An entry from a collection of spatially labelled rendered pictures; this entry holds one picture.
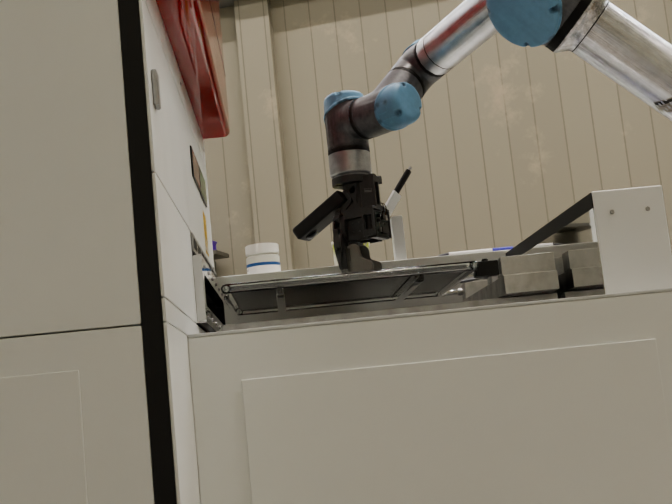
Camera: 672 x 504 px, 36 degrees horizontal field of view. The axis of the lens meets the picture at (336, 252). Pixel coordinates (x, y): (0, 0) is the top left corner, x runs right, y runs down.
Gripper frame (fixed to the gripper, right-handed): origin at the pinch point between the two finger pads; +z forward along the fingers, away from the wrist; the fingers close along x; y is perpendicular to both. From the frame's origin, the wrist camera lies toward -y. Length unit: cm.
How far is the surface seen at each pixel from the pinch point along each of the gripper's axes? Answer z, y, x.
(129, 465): 23, 13, -81
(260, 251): -12.9, -28.6, 17.8
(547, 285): 5.4, 39.3, -16.1
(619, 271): 6, 52, -29
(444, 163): -162, -203, 615
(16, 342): 10, 4, -86
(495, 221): -109, -169, 623
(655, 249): 4, 57, -26
